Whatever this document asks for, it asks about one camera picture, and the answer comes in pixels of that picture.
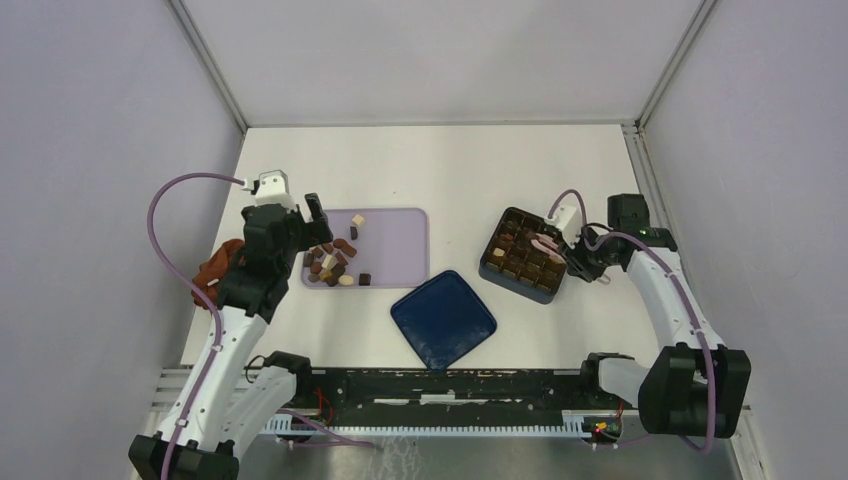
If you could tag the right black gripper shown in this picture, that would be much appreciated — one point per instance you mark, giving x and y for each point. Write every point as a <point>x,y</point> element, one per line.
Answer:
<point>578,267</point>

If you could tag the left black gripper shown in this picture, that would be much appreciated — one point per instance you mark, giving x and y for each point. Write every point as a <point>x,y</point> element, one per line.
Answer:
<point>314,232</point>

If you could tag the pink tongs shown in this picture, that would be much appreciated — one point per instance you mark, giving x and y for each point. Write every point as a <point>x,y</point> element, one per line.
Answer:
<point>548,246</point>

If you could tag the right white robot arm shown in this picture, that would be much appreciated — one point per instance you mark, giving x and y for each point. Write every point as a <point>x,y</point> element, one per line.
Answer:
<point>696,386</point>

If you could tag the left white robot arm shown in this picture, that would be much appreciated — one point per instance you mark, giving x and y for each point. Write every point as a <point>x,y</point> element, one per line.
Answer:
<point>207,431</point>

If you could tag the purple chocolate tray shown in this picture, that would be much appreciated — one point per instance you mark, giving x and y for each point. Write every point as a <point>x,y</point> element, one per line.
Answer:
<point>392,246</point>

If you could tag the blue tin chocolate box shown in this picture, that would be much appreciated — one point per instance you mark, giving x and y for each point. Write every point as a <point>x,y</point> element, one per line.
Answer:
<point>511,261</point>

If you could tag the brown crumpled cloth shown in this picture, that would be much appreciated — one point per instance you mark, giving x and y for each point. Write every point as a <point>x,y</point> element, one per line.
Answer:
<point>211,272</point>

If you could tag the blue tin lid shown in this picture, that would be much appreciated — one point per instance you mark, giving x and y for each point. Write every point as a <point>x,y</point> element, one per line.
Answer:
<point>442,320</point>

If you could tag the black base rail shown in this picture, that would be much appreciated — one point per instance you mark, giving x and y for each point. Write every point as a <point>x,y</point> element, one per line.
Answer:
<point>354,397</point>

